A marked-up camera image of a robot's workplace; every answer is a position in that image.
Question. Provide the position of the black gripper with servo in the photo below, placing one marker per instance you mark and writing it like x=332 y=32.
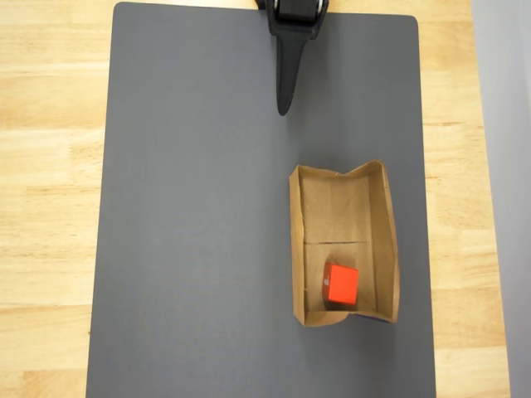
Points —
x=289 y=29

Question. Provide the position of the red cube with white numeral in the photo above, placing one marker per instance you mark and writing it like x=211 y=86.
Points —
x=342 y=286

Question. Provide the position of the brown paper bag tray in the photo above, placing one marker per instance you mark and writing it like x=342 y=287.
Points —
x=379 y=248

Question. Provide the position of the dark gray rectangular mat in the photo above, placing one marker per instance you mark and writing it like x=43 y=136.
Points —
x=186 y=228

